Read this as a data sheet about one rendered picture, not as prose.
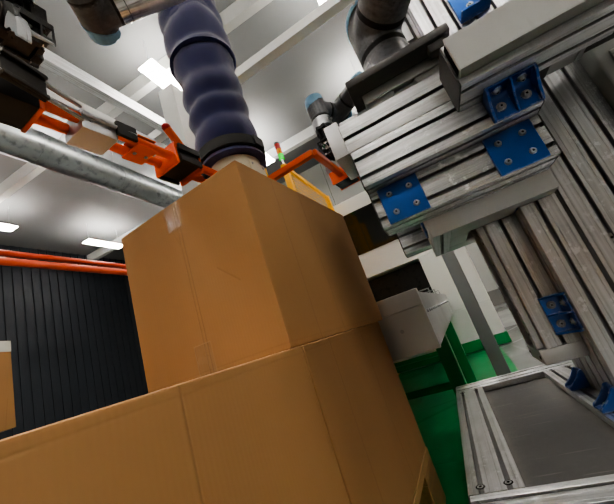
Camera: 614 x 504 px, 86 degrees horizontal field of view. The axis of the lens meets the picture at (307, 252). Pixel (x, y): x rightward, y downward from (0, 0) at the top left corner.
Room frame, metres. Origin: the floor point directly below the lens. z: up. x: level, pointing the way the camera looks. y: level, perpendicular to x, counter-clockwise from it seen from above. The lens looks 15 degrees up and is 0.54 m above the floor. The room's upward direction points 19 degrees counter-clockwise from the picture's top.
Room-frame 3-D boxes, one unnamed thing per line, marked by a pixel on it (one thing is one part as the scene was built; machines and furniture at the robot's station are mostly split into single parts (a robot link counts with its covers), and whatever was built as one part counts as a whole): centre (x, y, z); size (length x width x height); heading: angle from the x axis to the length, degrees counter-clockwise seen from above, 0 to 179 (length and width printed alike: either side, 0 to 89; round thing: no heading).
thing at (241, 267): (0.95, 0.14, 0.74); 0.60 x 0.40 x 0.40; 155
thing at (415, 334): (1.30, 0.00, 0.47); 0.70 x 0.03 x 0.15; 69
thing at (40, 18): (0.44, 0.37, 1.26); 0.09 x 0.08 x 0.12; 155
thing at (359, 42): (0.66, -0.34, 1.20); 0.13 x 0.12 x 0.14; 9
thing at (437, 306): (2.28, -0.72, 0.50); 2.31 x 0.05 x 0.19; 159
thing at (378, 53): (0.67, -0.34, 1.09); 0.15 x 0.15 x 0.10
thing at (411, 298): (1.30, 0.00, 0.58); 0.70 x 0.03 x 0.06; 69
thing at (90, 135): (0.54, 0.33, 1.07); 0.07 x 0.07 x 0.04; 65
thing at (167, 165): (0.73, 0.24, 1.07); 0.10 x 0.08 x 0.06; 65
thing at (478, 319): (1.66, -0.67, 0.50); 0.07 x 0.07 x 1.00; 69
